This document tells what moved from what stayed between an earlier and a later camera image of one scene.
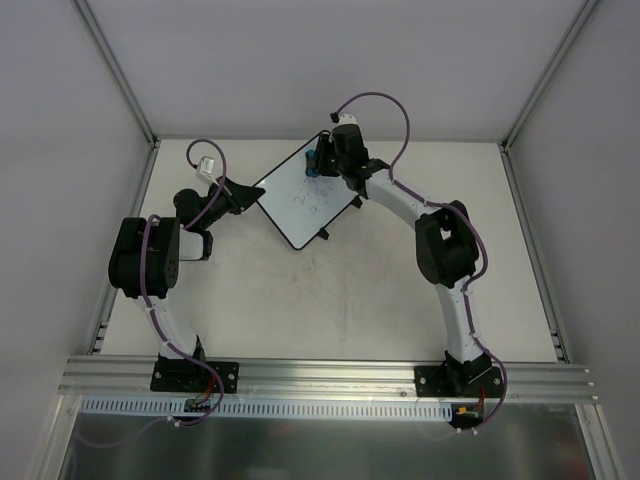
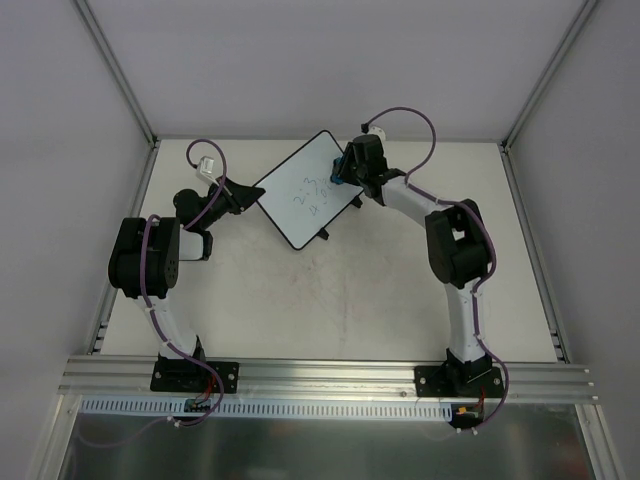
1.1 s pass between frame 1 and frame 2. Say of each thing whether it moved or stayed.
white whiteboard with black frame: stayed
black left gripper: stayed
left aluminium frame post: stayed
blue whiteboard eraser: moved
